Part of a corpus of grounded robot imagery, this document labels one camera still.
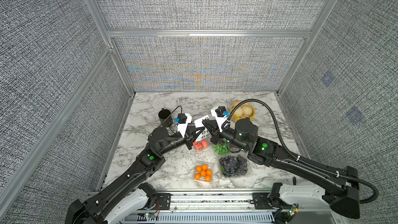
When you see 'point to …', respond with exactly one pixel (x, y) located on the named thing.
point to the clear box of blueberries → (234, 165)
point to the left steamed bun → (239, 112)
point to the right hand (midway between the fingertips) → (204, 118)
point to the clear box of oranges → (204, 171)
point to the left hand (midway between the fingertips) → (206, 128)
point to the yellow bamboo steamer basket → (249, 111)
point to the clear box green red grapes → (221, 148)
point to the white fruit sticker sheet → (205, 134)
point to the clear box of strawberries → (202, 146)
